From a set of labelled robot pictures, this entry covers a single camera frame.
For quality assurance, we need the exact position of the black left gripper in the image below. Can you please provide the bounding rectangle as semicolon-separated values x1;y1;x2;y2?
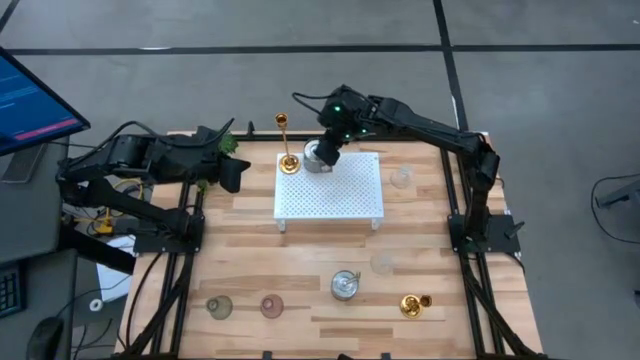
189;124;252;195

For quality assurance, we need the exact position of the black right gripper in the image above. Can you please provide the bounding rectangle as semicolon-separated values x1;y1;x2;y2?
313;85;376;167

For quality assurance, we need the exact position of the tall gold candlestick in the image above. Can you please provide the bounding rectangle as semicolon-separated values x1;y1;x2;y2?
274;112;302;176

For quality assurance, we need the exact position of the clear glass candle holder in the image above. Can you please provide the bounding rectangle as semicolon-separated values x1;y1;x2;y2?
390;166;415;190
370;251;395;277

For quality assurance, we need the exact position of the green glass candle holder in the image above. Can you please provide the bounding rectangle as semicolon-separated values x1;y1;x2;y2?
206;294;235;322

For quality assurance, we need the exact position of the pink glass candle holder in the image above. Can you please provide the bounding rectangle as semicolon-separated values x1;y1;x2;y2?
259;293;285;320

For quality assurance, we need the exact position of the short gold candlestick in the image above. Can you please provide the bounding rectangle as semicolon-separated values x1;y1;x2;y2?
399;293;433;320

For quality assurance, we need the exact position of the green potted plant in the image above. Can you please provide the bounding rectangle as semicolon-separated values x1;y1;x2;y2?
193;130;240;195

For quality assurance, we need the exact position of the white perforated metal shelf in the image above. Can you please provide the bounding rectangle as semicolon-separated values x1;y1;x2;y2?
273;152;385;233

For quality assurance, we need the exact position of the black desk support bar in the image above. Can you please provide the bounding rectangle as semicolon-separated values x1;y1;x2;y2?
58;222;137;276

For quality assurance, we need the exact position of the white paper sheet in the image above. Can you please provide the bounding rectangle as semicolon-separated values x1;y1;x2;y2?
95;234;137;303

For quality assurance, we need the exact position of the grey desk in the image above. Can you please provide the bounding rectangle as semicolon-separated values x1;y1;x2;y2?
0;135;80;360

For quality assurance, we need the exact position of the grey monitor stand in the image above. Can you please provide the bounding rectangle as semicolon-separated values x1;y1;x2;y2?
2;143;47;184

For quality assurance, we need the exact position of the computer monitor with blue screen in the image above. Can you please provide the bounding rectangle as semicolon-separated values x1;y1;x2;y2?
0;46;92;157

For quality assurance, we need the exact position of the black computer mouse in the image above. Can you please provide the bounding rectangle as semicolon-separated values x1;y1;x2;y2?
25;316;65;360

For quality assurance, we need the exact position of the black computer keyboard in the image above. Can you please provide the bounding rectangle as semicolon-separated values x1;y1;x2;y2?
0;266;25;320

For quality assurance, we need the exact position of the grey chair leg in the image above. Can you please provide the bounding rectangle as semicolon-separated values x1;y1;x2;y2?
593;178;640;210

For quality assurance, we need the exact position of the black aluminium table frame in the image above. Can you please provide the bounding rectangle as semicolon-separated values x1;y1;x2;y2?
113;115;554;360

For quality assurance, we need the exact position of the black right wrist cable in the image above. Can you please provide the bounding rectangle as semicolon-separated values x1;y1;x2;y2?
291;90;334;119

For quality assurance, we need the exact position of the yellow cable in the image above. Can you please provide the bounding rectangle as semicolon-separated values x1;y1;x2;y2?
89;178;146;237

